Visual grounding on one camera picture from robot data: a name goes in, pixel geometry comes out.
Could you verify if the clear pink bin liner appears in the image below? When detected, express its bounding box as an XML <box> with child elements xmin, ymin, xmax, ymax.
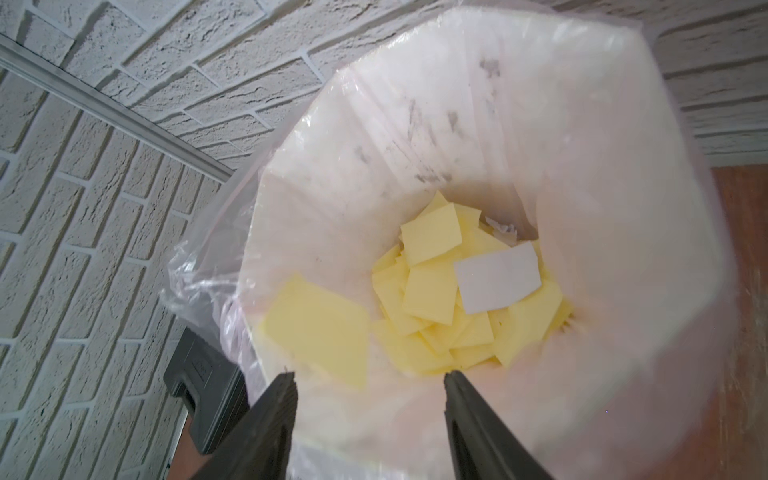
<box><xmin>158</xmin><ymin>0</ymin><xmax>745</xmax><ymax>480</ymax></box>

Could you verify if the yellow notes pile in bin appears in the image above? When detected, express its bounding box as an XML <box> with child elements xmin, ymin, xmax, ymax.
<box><xmin>372</xmin><ymin>193</ymin><xmax>574</xmax><ymax>375</ymax></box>

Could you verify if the white trash bin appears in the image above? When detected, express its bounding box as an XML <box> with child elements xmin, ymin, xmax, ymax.
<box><xmin>233</xmin><ymin>5</ymin><xmax>739</xmax><ymax>480</ymax></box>

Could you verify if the black plastic tool case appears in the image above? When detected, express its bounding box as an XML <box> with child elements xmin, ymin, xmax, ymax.
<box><xmin>164</xmin><ymin>328</ymin><xmax>249</xmax><ymax>455</ymax></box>

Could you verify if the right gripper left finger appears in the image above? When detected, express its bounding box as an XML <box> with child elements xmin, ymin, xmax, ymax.
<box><xmin>192</xmin><ymin>372</ymin><xmax>298</xmax><ymax>480</ymax></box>

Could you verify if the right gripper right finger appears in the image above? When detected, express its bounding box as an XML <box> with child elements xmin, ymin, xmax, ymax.
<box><xmin>444</xmin><ymin>371</ymin><xmax>552</xmax><ymax>480</ymax></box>

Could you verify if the white paper slip in bin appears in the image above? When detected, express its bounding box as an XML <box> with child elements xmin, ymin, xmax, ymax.
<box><xmin>454</xmin><ymin>242</ymin><xmax>542</xmax><ymax>314</ymax></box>

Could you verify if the yellow sticky note falling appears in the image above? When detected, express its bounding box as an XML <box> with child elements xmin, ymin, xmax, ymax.
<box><xmin>264</xmin><ymin>275</ymin><xmax>371</xmax><ymax>388</ymax></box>

